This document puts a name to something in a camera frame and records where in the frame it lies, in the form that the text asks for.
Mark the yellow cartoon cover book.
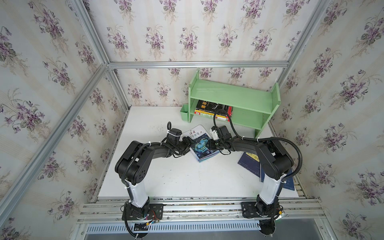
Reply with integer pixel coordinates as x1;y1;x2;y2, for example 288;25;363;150
194;110;229;122

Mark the aluminium mounting rail frame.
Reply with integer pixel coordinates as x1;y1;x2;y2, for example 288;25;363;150
71;197;337;240

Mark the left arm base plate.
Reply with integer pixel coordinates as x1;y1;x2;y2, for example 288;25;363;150
120;202;164;221

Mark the white science youth magazine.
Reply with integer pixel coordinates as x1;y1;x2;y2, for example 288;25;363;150
182;125;219;163

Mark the dark blue book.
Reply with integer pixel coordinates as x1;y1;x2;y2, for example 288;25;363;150
260;169;295;191
238;153;261;178

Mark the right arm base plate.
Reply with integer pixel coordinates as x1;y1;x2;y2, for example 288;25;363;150
241;201;282;220

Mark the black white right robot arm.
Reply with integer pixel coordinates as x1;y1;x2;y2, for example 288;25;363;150
208;110;303;223

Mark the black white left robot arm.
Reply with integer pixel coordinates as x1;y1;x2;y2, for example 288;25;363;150
115;122;193;221

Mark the black book yellow title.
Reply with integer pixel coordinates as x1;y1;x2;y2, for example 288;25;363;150
196;100;233;114

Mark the green pen holder cup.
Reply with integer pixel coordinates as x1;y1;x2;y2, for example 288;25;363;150
180;104;189;122

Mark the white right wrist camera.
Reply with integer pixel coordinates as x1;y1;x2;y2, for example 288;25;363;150
210;126;220;141

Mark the green metal bookshelf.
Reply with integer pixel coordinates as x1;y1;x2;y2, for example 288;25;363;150
187;71;281;137

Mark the green nature encyclopedia book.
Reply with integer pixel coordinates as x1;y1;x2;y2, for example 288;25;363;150
195;108;232;119

